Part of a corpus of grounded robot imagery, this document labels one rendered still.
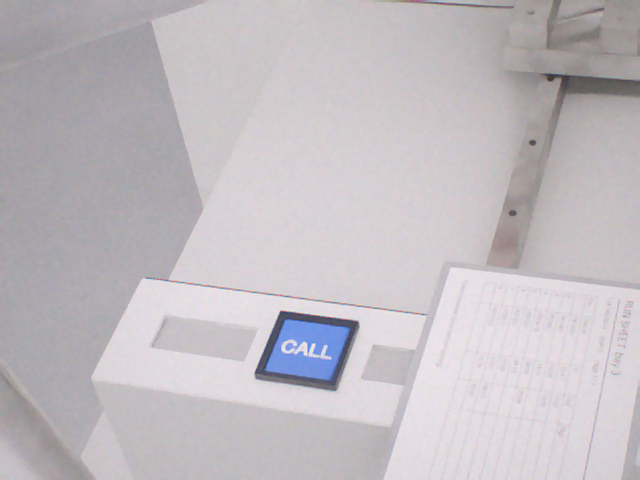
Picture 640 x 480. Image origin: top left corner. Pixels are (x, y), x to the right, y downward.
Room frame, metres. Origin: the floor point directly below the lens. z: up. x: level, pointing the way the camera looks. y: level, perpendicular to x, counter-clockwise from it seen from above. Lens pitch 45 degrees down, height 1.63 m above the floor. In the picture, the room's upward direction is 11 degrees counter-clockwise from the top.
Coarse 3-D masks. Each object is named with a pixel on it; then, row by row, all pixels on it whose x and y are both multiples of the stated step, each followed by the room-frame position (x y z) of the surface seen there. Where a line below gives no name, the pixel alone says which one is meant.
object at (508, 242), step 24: (552, 96) 0.91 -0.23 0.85; (528, 120) 0.89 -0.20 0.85; (552, 120) 0.89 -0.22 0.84; (528, 144) 0.86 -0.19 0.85; (528, 168) 0.83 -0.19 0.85; (528, 192) 0.80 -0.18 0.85; (504, 216) 0.78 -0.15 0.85; (528, 216) 0.79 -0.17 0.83; (504, 240) 0.75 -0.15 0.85; (504, 264) 0.72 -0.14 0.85
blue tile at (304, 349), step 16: (288, 320) 0.61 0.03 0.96; (288, 336) 0.59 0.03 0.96; (304, 336) 0.59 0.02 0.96; (320, 336) 0.59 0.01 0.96; (336, 336) 0.58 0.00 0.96; (272, 352) 0.58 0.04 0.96; (288, 352) 0.58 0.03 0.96; (304, 352) 0.58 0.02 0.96; (320, 352) 0.57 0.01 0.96; (336, 352) 0.57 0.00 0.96; (272, 368) 0.57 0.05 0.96; (288, 368) 0.57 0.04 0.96; (304, 368) 0.56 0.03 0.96; (320, 368) 0.56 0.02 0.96
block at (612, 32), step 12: (612, 0) 0.96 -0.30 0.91; (624, 0) 0.96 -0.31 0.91; (636, 0) 0.95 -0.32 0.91; (612, 12) 0.94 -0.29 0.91; (624, 12) 0.94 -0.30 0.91; (636, 12) 0.94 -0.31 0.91; (600, 24) 0.93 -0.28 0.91; (612, 24) 0.93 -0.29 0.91; (624, 24) 0.92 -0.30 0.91; (636, 24) 0.92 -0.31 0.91; (600, 36) 0.92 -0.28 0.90; (612, 36) 0.92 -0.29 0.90; (624, 36) 0.92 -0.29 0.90; (636, 36) 0.91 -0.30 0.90; (600, 48) 0.92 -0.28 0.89; (612, 48) 0.92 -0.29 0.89; (624, 48) 0.92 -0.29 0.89; (636, 48) 0.91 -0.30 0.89
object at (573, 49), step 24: (576, 0) 1.01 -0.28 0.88; (600, 0) 1.00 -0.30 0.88; (576, 24) 0.97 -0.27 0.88; (504, 48) 0.96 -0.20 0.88; (528, 48) 0.95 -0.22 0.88; (552, 48) 0.94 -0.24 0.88; (576, 48) 0.94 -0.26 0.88; (552, 72) 0.94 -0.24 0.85; (576, 72) 0.93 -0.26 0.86; (600, 72) 0.92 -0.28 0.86; (624, 72) 0.91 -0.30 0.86
